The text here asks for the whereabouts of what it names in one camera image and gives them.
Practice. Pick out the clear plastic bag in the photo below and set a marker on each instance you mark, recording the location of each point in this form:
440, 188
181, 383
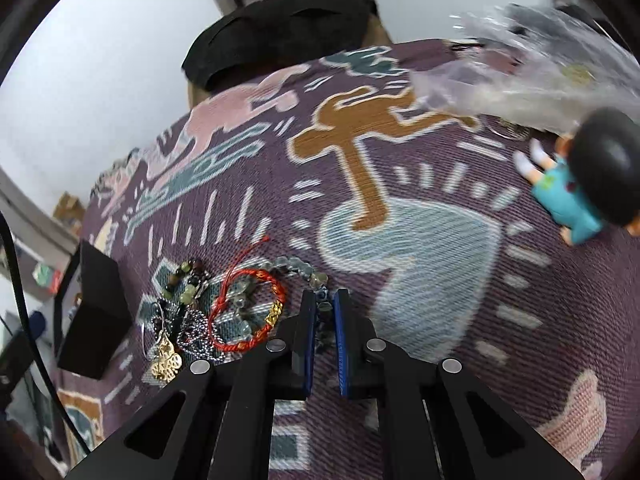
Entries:
534, 66

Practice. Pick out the cartoon boy figurine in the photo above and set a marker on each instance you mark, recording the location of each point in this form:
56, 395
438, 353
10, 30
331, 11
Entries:
591, 180

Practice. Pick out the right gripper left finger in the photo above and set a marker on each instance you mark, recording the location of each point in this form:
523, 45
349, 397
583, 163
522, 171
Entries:
213, 421

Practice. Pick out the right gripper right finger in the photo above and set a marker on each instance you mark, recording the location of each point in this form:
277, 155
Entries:
437, 421

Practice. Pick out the purple patterned blanket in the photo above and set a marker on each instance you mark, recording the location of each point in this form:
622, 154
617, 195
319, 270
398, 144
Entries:
332, 166

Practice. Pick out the black jewelry box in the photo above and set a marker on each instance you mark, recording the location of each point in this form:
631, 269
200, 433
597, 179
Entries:
90, 316

